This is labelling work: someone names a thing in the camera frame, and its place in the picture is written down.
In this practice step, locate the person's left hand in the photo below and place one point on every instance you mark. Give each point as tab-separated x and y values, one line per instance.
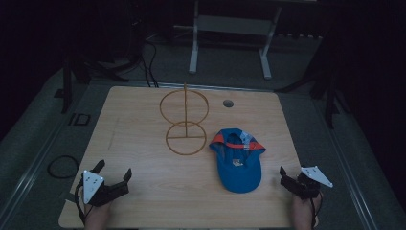
98	214

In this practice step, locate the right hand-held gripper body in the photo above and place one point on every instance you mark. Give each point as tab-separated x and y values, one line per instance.
309	182

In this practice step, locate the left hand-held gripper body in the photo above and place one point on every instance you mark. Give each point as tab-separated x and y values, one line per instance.
93	186

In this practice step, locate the person's right hand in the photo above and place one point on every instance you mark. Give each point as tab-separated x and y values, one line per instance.
303	212

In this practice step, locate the black stand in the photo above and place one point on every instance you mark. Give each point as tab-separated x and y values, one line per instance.
328	92
67	86

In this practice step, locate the blue and orange cap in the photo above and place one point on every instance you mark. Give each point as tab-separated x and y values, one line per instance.
237	163

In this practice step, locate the white metal table frame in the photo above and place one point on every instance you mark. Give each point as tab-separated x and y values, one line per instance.
234	25

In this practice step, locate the black rectangular frame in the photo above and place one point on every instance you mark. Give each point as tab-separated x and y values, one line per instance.
79	119

